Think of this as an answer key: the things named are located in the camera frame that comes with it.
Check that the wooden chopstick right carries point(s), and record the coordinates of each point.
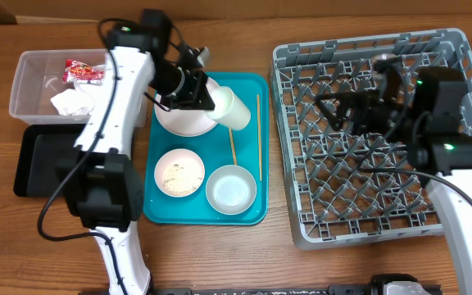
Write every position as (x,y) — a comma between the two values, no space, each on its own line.
(258,119)

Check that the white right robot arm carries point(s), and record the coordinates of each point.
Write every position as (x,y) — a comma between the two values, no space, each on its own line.
(428,123)

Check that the wooden chopstick left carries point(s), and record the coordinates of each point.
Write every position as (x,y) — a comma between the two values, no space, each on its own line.
(231,139)

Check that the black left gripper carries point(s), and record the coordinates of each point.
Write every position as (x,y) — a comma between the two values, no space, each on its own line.
(195,86)

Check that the black plastic tray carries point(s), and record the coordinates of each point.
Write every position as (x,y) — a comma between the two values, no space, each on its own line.
(43,146)

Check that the pale green plastic cup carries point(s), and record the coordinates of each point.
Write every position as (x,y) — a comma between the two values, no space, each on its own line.
(229,111)

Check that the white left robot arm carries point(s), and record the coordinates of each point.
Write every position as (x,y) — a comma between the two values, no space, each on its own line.
(97,176)

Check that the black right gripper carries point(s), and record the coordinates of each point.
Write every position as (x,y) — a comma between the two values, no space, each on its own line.
(355,100)

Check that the wooden chopstick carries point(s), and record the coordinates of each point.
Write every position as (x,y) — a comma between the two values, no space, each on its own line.
(258,119)
(231,139)

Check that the clear plastic waste bin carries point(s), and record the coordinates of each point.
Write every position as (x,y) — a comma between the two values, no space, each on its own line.
(39,77)

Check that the grey dishwasher rack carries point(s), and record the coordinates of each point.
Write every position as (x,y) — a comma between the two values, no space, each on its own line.
(344,189)

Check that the teal plastic tray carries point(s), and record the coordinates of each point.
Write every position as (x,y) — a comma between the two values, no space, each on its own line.
(214,149)

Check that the large pink plate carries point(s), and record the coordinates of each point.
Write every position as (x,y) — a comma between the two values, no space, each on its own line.
(184,123)

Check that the red snack wrapper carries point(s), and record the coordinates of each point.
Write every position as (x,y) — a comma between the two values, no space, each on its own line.
(79,72)

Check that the small pink bowl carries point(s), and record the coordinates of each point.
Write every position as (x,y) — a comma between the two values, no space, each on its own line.
(179,173)

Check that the grey green bowl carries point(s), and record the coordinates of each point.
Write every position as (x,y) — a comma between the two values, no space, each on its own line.
(231,190)

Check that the white paper napkin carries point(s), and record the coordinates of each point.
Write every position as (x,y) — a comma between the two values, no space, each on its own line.
(79,99)

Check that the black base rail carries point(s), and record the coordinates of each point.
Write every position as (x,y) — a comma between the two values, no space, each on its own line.
(375,286)

